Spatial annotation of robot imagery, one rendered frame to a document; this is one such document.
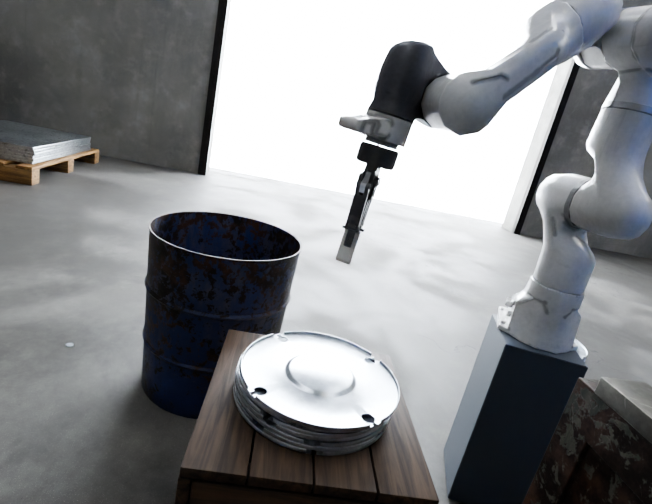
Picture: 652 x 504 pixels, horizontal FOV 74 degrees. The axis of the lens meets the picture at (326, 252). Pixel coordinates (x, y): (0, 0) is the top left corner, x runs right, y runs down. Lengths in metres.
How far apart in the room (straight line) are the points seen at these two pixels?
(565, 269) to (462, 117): 0.47
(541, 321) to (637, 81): 0.52
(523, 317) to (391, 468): 0.52
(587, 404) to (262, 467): 0.43
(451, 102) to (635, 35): 0.38
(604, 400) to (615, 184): 0.56
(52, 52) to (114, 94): 0.62
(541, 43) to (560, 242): 0.44
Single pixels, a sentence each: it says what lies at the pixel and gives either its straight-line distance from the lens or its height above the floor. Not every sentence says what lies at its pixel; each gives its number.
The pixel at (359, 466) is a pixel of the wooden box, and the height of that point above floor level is 0.35.
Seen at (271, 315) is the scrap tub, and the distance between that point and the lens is 1.19.
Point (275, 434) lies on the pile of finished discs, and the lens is 0.73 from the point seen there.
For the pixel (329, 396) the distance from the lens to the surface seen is 0.77.
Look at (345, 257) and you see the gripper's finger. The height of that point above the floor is 0.59.
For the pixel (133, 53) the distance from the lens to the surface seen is 4.88.
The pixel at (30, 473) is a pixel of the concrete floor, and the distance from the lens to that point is 1.22.
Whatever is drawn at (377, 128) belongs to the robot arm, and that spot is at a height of 0.84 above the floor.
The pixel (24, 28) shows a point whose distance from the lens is 5.22.
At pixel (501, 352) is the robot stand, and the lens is 1.09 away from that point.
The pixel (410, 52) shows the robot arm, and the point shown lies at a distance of 0.82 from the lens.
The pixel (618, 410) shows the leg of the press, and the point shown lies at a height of 0.62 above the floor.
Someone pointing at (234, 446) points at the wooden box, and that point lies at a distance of 0.73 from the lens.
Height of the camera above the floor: 0.84
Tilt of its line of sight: 17 degrees down
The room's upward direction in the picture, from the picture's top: 13 degrees clockwise
